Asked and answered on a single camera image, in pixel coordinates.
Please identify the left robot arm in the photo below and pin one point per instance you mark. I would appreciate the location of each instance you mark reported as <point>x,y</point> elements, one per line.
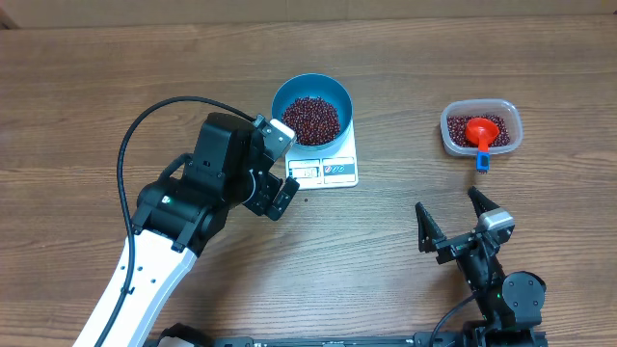
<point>180,212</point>

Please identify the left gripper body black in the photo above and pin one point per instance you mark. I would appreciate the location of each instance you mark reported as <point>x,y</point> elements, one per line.
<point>269,201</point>

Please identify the blue bowl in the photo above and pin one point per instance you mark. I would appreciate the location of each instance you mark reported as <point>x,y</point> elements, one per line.
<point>315,85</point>

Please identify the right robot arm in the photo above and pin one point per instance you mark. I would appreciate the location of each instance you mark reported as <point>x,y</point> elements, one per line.
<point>510,305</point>

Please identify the red measuring scoop blue handle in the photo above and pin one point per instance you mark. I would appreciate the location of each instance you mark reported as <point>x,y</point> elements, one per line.
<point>482,133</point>

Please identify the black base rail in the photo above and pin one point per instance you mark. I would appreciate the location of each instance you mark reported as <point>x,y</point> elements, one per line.
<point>182,335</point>

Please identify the red beans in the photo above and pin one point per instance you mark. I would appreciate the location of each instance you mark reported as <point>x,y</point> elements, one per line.
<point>314,120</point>

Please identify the white digital kitchen scale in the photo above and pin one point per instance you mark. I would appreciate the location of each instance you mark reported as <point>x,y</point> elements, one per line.
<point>335,166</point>

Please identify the clear plastic container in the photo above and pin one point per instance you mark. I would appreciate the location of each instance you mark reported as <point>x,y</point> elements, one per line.
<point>481,107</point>

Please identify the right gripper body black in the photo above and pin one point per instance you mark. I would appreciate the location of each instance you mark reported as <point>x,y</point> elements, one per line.
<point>456,243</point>

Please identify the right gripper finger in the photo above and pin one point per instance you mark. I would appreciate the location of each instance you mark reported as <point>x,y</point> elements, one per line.
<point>480,202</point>
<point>429,233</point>

